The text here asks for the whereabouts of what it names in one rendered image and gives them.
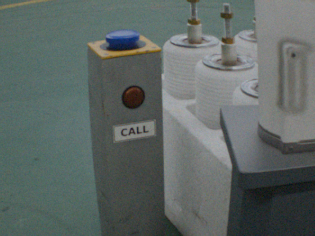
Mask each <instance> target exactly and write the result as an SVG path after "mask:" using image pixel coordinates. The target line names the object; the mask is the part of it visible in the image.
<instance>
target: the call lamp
mask: <svg viewBox="0 0 315 236"><path fill-rule="evenodd" d="M142 101H143V93H142V91H141V90H140V89H138V88H131V89H129V90H127V92H126V93H125V95H124V102H125V104H126V105H127V106H129V107H136V106H138V105H140V104H141V102H142Z"/></svg>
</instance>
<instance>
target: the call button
mask: <svg viewBox="0 0 315 236"><path fill-rule="evenodd" d="M138 40H140V33H139V32H137V31H135V30H130V29H125V30H116V31H111V32H109V33H108V34H107V35H106V37H105V41H106V42H107V43H109V46H110V47H111V48H118V49H119V48H129V47H133V46H135V45H136V43H137V41H138Z"/></svg>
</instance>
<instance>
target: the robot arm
mask: <svg viewBox="0 0 315 236"><path fill-rule="evenodd" d="M254 3H255V6H254V7H255V18H256V22H255V23H256V35H257V39H256V42H257V50H258V55H257V58H258V94H259V97H258V134H259V137H260V138H261V139H262V140H263V141H264V142H266V143H267V144H269V145H270V146H274V147H276V148H278V149H280V151H281V153H282V154H284V155H285V154H292V153H303V152H314V151H315V0H254Z"/></svg>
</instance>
